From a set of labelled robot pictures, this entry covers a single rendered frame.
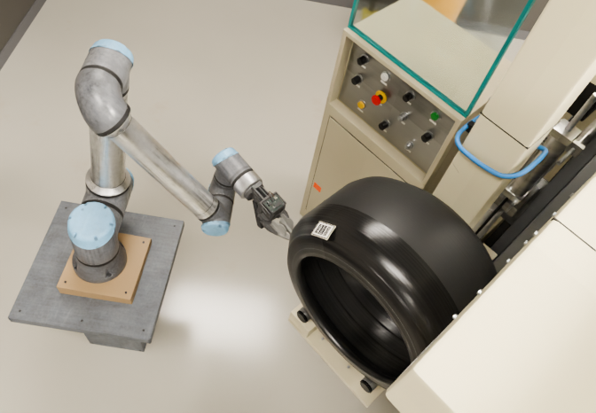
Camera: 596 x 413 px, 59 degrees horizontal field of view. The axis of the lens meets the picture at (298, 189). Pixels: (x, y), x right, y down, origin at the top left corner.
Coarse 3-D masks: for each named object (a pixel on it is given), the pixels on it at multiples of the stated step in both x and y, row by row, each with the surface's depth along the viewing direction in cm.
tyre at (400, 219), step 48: (336, 192) 142; (384, 192) 129; (336, 240) 123; (384, 240) 118; (432, 240) 119; (480, 240) 127; (336, 288) 167; (384, 288) 115; (432, 288) 114; (480, 288) 120; (336, 336) 154; (384, 336) 162; (432, 336) 115; (384, 384) 141
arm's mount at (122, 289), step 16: (128, 240) 201; (144, 240) 202; (128, 256) 197; (144, 256) 198; (64, 272) 189; (128, 272) 193; (64, 288) 185; (80, 288) 186; (96, 288) 187; (112, 288) 188; (128, 288) 189
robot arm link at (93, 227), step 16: (80, 208) 174; (96, 208) 175; (112, 208) 180; (80, 224) 171; (96, 224) 172; (112, 224) 174; (80, 240) 170; (96, 240) 171; (112, 240) 177; (80, 256) 179; (96, 256) 177; (112, 256) 184
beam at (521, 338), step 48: (576, 192) 92; (576, 240) 85; (528, 288) 79; (576, 288) 80; (480, 336) 73; (528, 336) 74; (576, 336) 75; (432, 384) 69; (480, 384) 69; (528, 384) 70; (576, 384) 71
